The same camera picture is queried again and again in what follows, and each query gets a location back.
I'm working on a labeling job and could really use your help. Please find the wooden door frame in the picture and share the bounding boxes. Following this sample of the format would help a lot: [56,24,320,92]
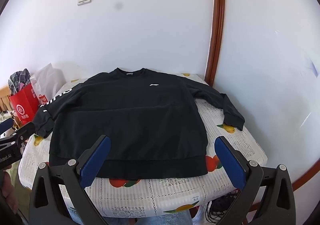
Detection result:
[205,0,225,88]

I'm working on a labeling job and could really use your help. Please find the fruit print tablecloth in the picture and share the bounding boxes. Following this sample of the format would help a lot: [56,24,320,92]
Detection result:
[19,73,268,223]

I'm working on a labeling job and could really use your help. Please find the wooden baseboard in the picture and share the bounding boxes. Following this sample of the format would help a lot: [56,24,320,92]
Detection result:
[291,168,320,192]

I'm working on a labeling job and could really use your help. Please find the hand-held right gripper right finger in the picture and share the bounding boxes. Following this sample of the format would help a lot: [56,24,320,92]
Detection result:
[214,136,294,225]

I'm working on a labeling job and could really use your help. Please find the red paper bag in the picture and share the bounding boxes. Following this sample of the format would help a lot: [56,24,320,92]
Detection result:
[9,83,42,125]

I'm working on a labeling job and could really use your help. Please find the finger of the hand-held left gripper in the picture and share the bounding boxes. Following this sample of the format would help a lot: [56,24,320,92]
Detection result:
[0,122,36,151]
[0,118,14,138]

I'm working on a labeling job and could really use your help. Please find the person's left hand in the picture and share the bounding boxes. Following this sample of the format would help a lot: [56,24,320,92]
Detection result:
[0,166,19,215]

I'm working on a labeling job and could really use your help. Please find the black sweatshirt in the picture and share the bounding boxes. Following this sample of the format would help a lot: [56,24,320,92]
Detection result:
[34,67,245,180]

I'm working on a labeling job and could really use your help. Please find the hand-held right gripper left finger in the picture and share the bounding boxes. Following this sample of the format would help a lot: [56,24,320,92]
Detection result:
[29,135,111,225]

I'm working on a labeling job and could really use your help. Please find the white plastic bag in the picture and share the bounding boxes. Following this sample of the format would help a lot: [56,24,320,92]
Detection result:
[30,63,67,108]

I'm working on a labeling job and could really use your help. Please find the plaid cloth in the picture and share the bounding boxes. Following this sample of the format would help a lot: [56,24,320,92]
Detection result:
[8,68,32,95]

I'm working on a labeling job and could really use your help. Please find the wooden chair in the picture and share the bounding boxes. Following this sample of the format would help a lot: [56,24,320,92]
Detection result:
[0,85,15,115]

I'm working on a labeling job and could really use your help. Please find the black cables under table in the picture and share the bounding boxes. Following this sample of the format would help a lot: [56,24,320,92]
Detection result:
[205,189,242,224]

